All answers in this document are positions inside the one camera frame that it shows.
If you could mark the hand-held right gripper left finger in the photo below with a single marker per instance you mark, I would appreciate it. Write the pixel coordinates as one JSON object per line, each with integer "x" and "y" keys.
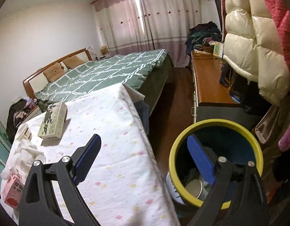
{"x": 87, "y": 160}

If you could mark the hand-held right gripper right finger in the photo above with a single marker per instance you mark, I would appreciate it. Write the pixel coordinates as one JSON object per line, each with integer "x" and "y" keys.
{"x": 201, "y": 160}

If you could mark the pink milk carton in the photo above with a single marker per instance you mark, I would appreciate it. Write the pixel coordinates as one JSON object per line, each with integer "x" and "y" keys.
{"x": 12, "y": 193}

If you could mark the white paper cup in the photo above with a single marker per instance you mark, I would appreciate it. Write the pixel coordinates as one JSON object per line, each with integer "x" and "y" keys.
{"x": 196, "y": 189}

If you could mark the dark bin with yellow rim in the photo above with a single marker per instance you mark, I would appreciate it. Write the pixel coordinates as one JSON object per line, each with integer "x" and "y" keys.
{"x": 229, "y": 141}

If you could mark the white tissue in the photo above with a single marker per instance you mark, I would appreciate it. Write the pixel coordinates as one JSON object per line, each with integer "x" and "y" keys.
{"x": 27, "y": 151}

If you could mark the white box with green print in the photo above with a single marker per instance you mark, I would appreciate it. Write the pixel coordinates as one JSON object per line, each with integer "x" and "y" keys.
{"x": 52, "y": 122}

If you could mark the white paper bowl green print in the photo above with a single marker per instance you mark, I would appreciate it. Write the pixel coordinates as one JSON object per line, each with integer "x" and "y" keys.
{"x": 26, "y": 134}

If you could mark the white dotted tablecloth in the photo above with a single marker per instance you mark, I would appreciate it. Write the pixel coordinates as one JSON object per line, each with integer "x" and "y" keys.
{"x": 116, "y": 146}

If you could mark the white printed bucket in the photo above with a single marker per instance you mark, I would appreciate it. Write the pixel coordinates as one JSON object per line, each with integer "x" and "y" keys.
{"x": 171, "y": 188}

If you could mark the green glass wardrobe door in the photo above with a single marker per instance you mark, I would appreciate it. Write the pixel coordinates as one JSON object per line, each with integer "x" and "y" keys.
{"x": 0, "y": 143}

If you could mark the dark clothes heap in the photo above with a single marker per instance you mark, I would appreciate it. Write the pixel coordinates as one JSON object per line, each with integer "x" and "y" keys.
{"x": 15, "y": 120}

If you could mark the white nightstand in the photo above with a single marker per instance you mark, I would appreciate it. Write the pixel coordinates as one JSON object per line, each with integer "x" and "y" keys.
{"x": 35, "y": 113}

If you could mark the beige bag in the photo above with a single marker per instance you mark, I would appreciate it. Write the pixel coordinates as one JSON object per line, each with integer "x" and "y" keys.
{"x": 267, "y": 124}

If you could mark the long wooden cabinet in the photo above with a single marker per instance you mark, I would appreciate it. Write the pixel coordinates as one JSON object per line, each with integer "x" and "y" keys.
{"x": 206, "y": 82}

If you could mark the dark bag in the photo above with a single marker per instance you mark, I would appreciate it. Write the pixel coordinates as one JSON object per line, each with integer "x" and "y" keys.
{"x": 248, "y": 96}

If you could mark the pink and purple cloth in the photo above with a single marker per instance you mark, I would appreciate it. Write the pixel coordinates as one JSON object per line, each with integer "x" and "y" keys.
{"x": 30, "y": 103}

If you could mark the bright pink garment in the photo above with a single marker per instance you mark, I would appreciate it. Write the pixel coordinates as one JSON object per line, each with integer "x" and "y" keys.
{"x": 287, "y": 136}

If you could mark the green plaid duvet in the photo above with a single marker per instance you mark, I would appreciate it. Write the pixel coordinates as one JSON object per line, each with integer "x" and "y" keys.
{"x": 107, "y": 73}

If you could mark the brown pillow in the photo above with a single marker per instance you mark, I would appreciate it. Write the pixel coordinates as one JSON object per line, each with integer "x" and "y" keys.
{"x": 73, "y": 62}
{"x": 53, "y": 71}

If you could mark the wooden bed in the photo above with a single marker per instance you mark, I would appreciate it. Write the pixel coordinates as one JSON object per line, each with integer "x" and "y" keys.
{"x": 29, "y": 84}

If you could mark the small black clock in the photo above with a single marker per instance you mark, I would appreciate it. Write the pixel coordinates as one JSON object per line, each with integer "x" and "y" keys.
{"x": 103, "y": 57}

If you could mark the tan tissue box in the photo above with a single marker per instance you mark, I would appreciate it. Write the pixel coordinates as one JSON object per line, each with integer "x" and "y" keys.
{"x": 104, "y": 50}

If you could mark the white and green carton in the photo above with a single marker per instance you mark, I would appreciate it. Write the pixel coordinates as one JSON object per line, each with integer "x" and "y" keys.
{"x": 218, "y": 49}

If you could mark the pile of dark clothes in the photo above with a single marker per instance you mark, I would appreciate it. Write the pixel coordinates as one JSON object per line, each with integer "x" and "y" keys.
{"x": 203, "y": 35}

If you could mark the cream down jacket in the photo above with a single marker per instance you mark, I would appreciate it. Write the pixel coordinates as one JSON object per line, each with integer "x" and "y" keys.
{"x": 253, "y": 40}

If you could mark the pink and white curtain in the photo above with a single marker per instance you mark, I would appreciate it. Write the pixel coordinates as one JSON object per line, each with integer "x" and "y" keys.
{"x": 116, "y": 23}
{"x": 171, "y": 28}

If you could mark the black television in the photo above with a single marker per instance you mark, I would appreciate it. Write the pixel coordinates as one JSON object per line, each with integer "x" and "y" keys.
{"x": 219, "y": 9}

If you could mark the red dotted quilted jacket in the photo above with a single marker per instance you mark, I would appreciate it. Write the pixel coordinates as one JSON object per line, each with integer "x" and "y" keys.
{"x": 281, "y": 21}

